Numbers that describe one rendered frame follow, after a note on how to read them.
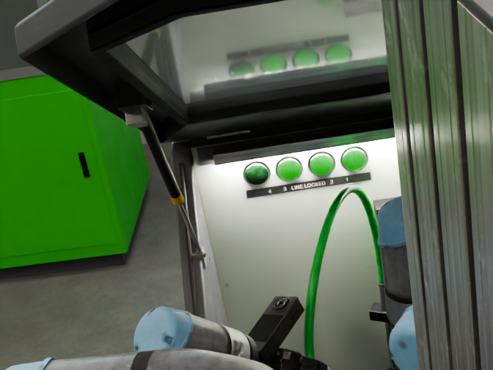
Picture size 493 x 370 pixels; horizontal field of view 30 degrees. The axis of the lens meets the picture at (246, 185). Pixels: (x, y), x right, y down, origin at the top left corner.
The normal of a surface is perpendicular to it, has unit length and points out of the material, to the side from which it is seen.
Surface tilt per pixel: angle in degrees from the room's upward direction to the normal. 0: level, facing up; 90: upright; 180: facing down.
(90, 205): 90
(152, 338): 45
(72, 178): 90
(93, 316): 0
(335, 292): 90
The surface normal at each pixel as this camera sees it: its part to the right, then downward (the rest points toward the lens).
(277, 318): -0.44, -0.79
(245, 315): 0.00, 0.44
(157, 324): -0.65, -0.33
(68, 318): -0.17, -0.88
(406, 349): -0.59, 0.44
